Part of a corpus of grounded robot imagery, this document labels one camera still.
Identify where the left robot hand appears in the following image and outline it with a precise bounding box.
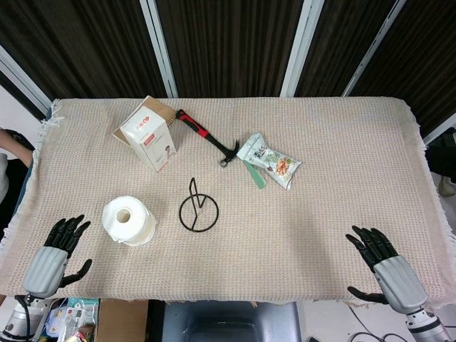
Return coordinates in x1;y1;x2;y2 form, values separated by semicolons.
21;214;93;299

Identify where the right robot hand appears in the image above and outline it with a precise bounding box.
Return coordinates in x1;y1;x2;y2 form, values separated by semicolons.
345;224;429;315

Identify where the white paper roll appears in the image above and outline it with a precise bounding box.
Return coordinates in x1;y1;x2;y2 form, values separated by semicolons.
101;195;157;247

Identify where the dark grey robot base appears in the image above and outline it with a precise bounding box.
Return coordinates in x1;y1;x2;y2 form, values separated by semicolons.
160;301;303;342

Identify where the clutter of small packages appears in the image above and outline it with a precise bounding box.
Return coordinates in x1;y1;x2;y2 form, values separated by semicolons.
38;297;100;342

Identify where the person in black clothes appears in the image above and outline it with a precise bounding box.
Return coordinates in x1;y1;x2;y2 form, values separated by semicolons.
0;128;36;243

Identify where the white carton box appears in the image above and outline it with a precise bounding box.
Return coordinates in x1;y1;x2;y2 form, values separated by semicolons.
119;105;177;173

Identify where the snack bag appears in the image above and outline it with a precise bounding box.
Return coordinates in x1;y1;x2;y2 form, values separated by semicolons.
236;133;303;191

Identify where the green plastic comb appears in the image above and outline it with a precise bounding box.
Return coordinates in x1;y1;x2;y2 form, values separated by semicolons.
243;160;268;191

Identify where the beige woven tablecloth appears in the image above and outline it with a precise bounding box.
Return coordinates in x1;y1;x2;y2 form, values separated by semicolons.
0;96;456;309

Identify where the red black claw hammer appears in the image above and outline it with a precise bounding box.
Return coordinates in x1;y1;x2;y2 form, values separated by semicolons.
175;108;241;168

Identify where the black cable on floor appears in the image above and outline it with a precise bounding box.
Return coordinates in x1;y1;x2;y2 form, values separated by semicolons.
347;305;414;342

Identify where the black wire roll holder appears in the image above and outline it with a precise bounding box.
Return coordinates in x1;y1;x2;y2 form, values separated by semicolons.
178;177;219;234

